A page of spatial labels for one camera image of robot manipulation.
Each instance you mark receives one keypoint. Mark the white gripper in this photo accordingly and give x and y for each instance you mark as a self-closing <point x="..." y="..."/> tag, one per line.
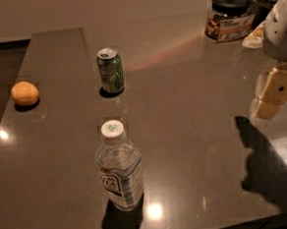
<point x="281" y="36"/>

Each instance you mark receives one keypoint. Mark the clear plastic water bottle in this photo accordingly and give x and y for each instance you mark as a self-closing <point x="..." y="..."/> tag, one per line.
<point x="120" y="166"/>

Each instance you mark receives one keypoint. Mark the crinkled snack packet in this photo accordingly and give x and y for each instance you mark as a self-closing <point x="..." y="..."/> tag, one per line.
<point x="254" y="39"/>

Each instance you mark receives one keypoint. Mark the glass jar with black lid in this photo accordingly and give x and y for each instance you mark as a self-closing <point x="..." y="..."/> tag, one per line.
<point x="228" y="20"/>

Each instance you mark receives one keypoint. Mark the green soda can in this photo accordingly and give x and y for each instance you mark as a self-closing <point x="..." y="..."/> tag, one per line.
<point x="111" y="70"/>

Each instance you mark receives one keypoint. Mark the orange fruit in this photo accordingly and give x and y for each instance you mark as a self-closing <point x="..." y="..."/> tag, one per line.
<point x="25" y="94"/>

